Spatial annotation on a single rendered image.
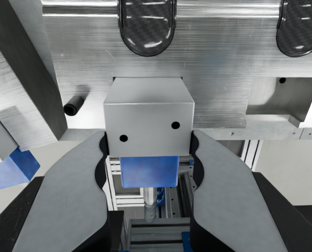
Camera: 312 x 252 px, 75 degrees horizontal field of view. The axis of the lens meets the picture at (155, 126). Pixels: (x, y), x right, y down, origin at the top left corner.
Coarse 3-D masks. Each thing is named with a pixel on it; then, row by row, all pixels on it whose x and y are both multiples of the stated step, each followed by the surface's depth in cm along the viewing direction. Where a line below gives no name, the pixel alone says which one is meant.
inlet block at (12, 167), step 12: (0, 132) 20; (0, 144) 20; (12, 144) 21; (0, 156) 20; (12, 156) 21; (24, 156) 23; (0, 168) 22; (12, 168) 22; (24, 168) 23; (36, 168) 24; (0, 180) 23; (12, 180) 23; (24, 180) 23
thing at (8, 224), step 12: (36, 180) 8; (24, 192) 8; (36, 192) 8; (12, 204) 7; (24, 204) 7; (0, 216) 7; (12, 216) 7; (24, 216) 7; (0, 228) 6; (12, 228) 6; (0, 240) 6; (12, 240) 6
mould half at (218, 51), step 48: (48, 0) 13; (96, 0) 13; (192, 0) 13; (240, 0) 13; (96, 48) 14; (192, 48) 14; (240, 48) 14; (96, 96) 16; (192, 96) 16; (240, 96) 16
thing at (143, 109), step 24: (120, 96) 12; (144, 96) 12; (168, 96) 12; (120, 120) 11; (144, 120) 11; (168, 120) 11; (192, 120) 11; (120, 144) 12; (144, 144) 12; (168, 144) 12; (120, 168) 15; (144, 168) 15; (168, 168) 15; (144, 192) 17; (144, 216) 19
